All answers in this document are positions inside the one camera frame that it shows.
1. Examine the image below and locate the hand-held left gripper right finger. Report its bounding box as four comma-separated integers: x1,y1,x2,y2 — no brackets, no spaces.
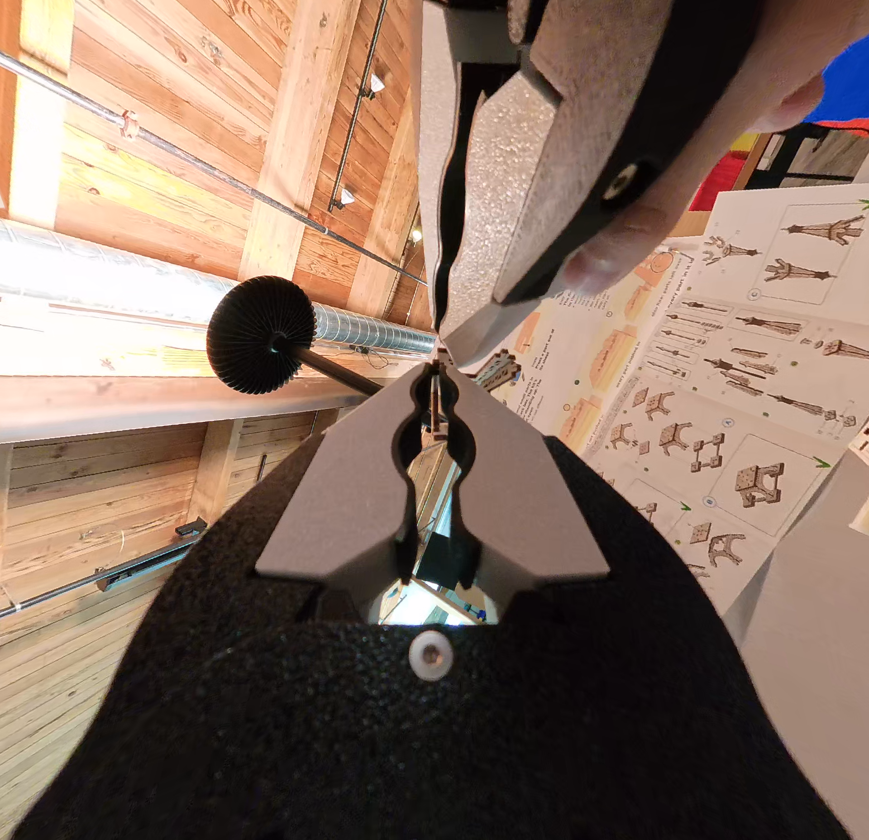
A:
440,363,611,613

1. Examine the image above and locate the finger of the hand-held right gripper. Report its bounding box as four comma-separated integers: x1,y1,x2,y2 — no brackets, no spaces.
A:
440,66,564,371
409,0,464,326

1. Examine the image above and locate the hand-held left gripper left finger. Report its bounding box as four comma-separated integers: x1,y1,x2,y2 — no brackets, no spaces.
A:
254,361,437,600

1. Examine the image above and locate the small wooden lattice arch piece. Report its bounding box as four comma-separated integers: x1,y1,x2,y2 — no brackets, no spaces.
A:
426,346,454,442

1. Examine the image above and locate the person's right hand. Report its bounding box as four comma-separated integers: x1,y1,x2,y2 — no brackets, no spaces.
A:
565,0,869,296

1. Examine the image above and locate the red and yellow cloth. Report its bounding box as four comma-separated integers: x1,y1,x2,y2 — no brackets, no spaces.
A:
689,130,768,213

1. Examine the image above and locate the black pleated lamp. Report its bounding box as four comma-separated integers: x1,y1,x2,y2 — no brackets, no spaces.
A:
205,275,384,398

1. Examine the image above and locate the metal conduit pipe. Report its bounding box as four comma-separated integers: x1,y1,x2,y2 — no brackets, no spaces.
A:
0,51,429,287

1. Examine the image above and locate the paper instruction sheet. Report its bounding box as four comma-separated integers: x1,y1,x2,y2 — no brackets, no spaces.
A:
468,181,869,617

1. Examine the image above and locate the blue and red cloth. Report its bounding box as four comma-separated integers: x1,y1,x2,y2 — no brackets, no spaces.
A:
801,35,869,139

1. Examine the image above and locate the black track light rail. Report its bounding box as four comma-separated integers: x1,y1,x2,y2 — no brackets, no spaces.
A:
328,0,398,213

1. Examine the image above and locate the silver ventilation duct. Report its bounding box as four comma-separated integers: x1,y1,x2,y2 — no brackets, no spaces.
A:
0,219,439,359

